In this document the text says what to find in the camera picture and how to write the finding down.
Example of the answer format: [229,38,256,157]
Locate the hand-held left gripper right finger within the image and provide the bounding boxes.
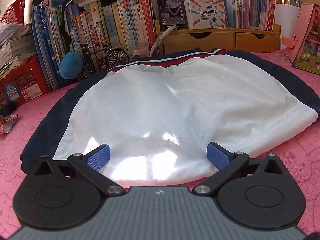
[192,142,292,196]

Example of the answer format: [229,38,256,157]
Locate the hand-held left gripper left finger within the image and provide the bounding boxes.
[29,144,127,197]

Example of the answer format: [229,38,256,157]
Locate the navy and white jacket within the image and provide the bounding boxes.
[20,48,320,183]

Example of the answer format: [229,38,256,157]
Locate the blue plush ball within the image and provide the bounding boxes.
[59,52,84,80]

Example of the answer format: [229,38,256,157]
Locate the crumpled snack wrapper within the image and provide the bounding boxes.
[0,114,18,136]

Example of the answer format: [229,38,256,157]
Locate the black model bicycle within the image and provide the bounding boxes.
[79,44,130,80]

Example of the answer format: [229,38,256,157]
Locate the red plastic crate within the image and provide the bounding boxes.
[0,55,50,107]

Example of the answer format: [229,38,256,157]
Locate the small black case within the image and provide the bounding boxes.
[0,102,16,117]

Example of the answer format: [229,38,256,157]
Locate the small pink plastic box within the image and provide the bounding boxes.
[132,45,150,57]

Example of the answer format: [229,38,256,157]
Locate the wooden desk organizer with drawers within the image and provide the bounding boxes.
[154,20,282,55]

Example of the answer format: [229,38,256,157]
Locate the row of thick children's books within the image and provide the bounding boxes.
[30,0,158,90]

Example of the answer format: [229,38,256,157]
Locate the stack of paper workbooks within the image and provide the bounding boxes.
[0,22,38,80]

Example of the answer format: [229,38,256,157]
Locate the white label printer box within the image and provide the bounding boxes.
[184,0,228,29]

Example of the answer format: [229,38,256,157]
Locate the pink triangular toy house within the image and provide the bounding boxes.
[281,3,320,76]

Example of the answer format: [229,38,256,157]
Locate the row of thin red blue books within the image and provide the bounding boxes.
[220,0,279,32]

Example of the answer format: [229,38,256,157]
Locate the black smartphone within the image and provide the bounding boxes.
[155,0,188,31]

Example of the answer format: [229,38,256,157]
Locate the white paper sheet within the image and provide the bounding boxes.
[275,4,302,32]

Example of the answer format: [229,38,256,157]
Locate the small red plastic basket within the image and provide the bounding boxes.
[0,0,27,25]

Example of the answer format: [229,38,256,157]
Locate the white charging cable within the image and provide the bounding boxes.
[149,25,178,57]

